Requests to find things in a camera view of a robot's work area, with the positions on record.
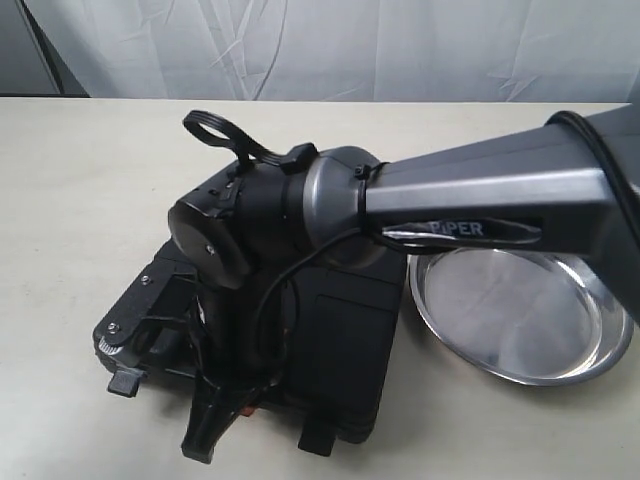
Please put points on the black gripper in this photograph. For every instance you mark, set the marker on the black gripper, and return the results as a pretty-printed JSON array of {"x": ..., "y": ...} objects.
[{"x": 239, "y": 341}]

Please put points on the black plastic tool case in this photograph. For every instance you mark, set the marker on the black plastic tool case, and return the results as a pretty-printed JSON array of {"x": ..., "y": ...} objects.
[{"x": 345, "y": 345}]

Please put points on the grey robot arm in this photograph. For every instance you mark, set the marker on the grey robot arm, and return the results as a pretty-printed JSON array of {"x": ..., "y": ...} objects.
[{"x": 568, "y": 187}]

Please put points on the round stainless steel tray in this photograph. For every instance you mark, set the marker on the round stainless steel tray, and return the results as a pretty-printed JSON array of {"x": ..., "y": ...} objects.
[{"x": 533, "y": 319}]

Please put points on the grey backdrop cloth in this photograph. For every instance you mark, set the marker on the grey backdrop cloth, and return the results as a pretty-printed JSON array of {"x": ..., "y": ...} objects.
[{"x": 383, "y": 51}]

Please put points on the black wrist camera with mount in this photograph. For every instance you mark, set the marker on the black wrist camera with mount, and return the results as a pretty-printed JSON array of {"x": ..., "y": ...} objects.
[{"x": 147, "y": 323}]

